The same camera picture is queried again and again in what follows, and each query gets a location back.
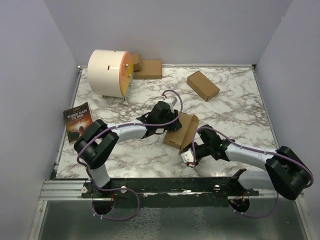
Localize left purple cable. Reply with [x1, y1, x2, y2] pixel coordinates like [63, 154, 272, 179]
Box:
[76, 89, 184, 221]

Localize round white drawer cabinet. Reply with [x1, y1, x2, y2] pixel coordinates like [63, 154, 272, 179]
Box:
[87, 49, 134, 98]

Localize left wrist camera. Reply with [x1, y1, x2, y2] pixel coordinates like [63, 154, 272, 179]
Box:
[163, 96, 178, 111]

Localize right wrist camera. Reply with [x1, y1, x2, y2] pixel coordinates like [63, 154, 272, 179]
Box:
[180, 149, 196, 168]

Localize folded brown cardboard box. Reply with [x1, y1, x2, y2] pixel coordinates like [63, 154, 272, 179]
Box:
[186, 70, 220, 102]

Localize large flat cardboard box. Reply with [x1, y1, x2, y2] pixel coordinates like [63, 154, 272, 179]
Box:
[133, 59, 163, 80]

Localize dark book three days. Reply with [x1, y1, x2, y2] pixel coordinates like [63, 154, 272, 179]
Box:
[63, 102, 93, 143]

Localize small cardboard box at back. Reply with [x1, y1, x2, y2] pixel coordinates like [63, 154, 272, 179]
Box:
[131, 53, 143, 72]

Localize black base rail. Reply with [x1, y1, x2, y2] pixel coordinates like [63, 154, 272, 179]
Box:
[81, 177, 259, 209]

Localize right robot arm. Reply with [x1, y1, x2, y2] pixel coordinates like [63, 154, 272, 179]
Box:
[187, 124, 314, 200]

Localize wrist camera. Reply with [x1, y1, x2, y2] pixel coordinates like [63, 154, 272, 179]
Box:
[163, 96, 178, 111]
[180, 149, 196, 168]

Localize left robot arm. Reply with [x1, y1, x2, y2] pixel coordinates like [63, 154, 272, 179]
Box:
[73, 101, 182, 198]

